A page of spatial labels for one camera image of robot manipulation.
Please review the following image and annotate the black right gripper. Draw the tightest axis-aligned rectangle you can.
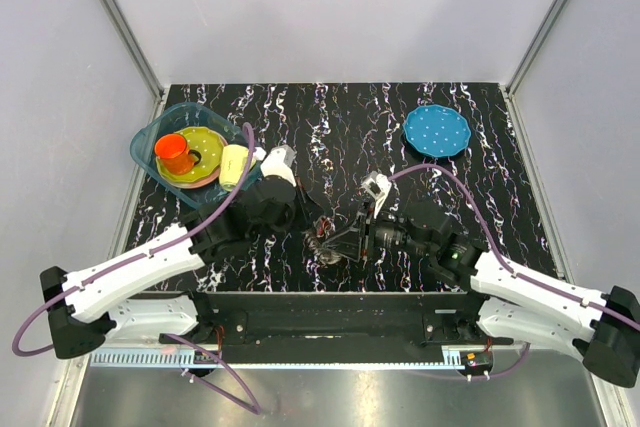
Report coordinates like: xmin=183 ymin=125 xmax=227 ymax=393
xmin=322 ymin=198 xmax=435 ymax=262

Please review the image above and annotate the red key tag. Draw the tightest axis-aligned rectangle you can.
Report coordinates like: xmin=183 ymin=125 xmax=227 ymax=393
xmin=314 ymin=216 xmax=334 ymax=237

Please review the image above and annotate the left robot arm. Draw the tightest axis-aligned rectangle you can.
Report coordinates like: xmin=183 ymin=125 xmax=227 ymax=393
xmin=40 ymin=176 xmax=323 ymax=360

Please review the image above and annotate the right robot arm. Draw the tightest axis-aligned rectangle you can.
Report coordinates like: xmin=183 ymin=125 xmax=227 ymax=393
xmin=315 ymin=201 xmax=639 ymax=388

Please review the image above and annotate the cream white mug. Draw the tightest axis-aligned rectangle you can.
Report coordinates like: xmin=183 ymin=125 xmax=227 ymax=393
xmin=218 ymin=144 xmax=249 ymax=192

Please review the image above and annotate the pink plate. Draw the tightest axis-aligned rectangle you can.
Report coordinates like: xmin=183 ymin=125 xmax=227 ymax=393
xmin=172 ymin=129 xmax=227 ymax=189

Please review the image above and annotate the yellow dotted plate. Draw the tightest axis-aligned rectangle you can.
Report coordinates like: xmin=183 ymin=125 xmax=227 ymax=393
xmin=154 ymin=126 xmax=227 ymax=186

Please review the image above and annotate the blue dotted plate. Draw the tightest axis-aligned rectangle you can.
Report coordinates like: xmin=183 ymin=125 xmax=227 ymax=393
xmin=403 ymin=104 xmax=472 ymax=158

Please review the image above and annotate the orange mug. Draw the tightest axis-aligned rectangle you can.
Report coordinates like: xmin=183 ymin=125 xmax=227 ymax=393
xmin=154 ymin=133 xmax=201 ymax=175

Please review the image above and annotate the teal transparent plastic bin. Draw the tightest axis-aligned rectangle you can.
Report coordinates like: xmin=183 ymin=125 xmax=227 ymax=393
xmin=130 ymin=102 xmax=248 ymax=209

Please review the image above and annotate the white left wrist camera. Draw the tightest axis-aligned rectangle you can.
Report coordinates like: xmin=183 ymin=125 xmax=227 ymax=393
xmin=253 ymin=145 xmax=296 ymax=186

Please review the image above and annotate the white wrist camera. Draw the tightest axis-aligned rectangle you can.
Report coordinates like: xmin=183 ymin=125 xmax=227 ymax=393
xmin=361 ymin=171 xmax=392 ymax=218
xmin=253 ymin=145 xmax=296 ymax=186

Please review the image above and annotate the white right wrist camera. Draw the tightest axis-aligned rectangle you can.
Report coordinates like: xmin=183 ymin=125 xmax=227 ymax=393
xmin=361 ymin=171 xmax=392 ymax=218

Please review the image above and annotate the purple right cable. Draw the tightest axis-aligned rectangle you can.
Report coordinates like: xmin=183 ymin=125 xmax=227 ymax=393
xmin=387 ymin=163 xmax=640 ymax=333

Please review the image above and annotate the purple cable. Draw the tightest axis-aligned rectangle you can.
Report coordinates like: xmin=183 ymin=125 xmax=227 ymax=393
xmin=11 ymin=121 xmax=264 ymax=416
xmin=387 ymin=163 xmax=640 ymax=333

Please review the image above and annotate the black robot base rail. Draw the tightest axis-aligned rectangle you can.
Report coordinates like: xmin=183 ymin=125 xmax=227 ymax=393
xmin=188 ymin=292 xmax=487 ymax=365

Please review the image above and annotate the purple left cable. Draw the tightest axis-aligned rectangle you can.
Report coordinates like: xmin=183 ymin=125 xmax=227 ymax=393
xmin=11 ymin=121 xmax=264 ymax=416

